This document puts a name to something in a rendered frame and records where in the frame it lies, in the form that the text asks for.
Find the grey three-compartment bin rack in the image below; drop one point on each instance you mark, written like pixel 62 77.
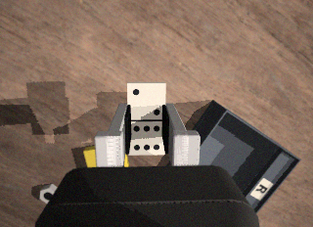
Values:
pixel 247 154

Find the white domino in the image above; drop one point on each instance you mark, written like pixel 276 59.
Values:
pixel 146 100

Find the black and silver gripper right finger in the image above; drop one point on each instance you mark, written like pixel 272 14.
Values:
pixel 183 146

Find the yellow sticky note pad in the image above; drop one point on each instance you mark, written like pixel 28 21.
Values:
pixel 89 154

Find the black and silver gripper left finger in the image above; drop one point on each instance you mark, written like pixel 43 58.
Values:
pixel 112 145

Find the white hex nut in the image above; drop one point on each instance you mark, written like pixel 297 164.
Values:
pixel 47 192

